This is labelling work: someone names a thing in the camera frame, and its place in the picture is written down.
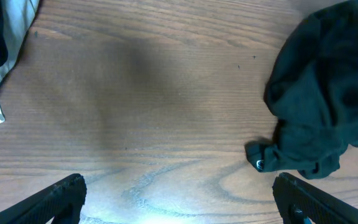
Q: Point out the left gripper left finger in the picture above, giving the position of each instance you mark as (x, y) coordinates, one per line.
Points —
(60, 203)

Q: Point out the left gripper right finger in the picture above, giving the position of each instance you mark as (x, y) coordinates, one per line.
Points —
(300, 202)

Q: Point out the black t-shirt with logo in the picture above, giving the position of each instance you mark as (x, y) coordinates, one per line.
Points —
(313, 92)

